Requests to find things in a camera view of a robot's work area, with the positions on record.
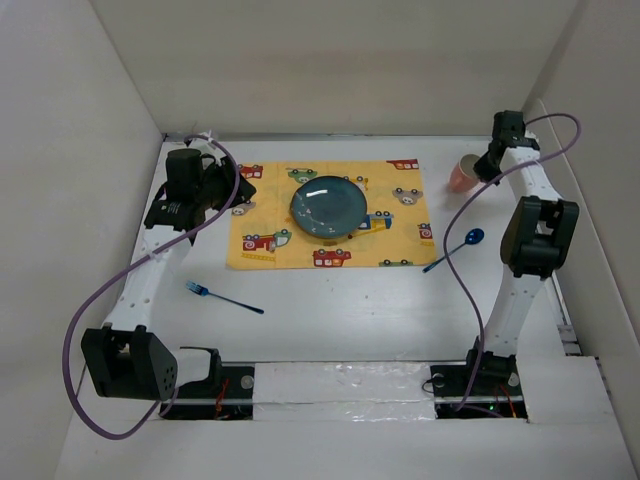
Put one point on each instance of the blue metal spoon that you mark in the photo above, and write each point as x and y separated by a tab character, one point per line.
473	237

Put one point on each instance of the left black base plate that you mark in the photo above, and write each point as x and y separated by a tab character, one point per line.
230	400

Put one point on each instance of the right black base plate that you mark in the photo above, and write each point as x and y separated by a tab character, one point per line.
489	397

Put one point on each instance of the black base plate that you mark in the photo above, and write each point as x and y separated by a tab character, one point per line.
489	397
230	400

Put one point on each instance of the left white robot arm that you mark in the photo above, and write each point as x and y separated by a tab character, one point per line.
125	357

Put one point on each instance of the yellow cartoon car placemat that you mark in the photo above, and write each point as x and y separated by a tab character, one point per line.
396	230

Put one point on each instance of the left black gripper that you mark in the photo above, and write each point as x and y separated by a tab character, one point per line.
226	172

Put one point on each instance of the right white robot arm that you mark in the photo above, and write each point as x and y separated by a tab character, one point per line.
535	243

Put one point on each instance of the pink paper cup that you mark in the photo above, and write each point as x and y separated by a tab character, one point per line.
463	177

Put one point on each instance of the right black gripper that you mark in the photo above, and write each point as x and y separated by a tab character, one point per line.
483	170

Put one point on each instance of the blue metal fork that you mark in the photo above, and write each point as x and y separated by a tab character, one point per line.
202	291

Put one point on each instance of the dark teal ceramic plate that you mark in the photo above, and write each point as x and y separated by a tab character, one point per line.
328	207

